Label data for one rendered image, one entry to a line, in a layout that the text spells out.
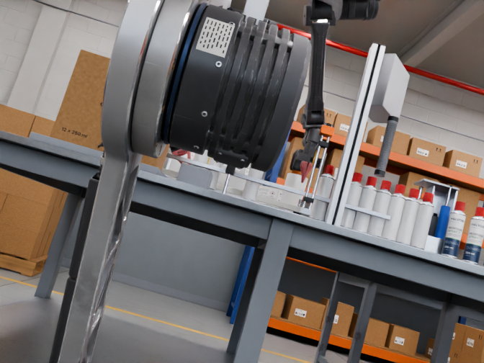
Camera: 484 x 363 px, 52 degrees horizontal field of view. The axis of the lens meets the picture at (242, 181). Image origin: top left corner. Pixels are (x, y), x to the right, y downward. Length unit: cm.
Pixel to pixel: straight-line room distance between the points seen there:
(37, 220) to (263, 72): 434
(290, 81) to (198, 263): 556
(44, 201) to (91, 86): 338
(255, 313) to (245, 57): 89
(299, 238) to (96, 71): 73
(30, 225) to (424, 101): 497
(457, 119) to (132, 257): 452
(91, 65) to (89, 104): 11
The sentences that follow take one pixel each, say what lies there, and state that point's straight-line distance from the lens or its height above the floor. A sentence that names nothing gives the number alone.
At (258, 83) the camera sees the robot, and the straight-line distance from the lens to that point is 55.
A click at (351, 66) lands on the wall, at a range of 679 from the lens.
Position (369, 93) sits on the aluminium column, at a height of 132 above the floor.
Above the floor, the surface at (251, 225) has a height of 77.
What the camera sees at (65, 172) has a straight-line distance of 144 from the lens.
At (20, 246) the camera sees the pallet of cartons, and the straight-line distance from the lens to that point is 484.
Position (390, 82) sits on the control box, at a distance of 176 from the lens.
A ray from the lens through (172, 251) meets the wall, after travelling 607.
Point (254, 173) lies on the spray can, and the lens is 176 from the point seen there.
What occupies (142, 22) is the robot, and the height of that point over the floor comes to 88.
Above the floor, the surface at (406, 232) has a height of 92.
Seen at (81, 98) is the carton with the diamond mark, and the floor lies 98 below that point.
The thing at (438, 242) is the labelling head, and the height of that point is 93.
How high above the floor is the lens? 69
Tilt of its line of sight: 8 degrees up
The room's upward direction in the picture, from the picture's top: 16 degrees clockwise
